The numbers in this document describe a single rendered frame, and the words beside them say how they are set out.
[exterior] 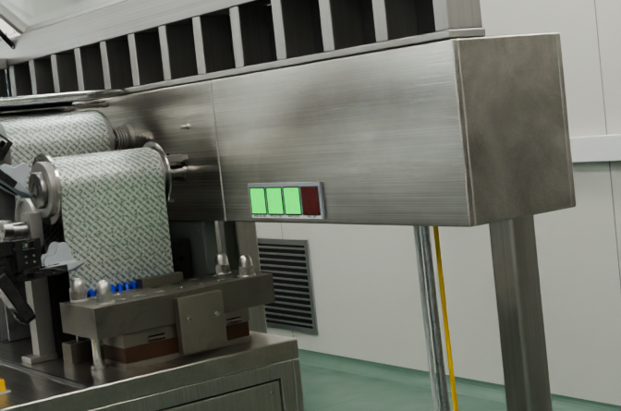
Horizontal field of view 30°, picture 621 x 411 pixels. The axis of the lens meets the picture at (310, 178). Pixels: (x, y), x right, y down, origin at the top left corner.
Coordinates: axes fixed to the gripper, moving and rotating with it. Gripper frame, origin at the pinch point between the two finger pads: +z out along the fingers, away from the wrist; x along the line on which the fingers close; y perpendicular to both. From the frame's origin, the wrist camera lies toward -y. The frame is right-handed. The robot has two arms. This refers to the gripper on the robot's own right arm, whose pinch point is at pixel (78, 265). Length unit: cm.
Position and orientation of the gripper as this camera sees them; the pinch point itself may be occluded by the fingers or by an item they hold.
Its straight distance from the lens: 239.7
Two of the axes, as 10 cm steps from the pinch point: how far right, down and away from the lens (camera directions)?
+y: -1.1, -9.9, -0.5
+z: 8.1, -1.2, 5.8
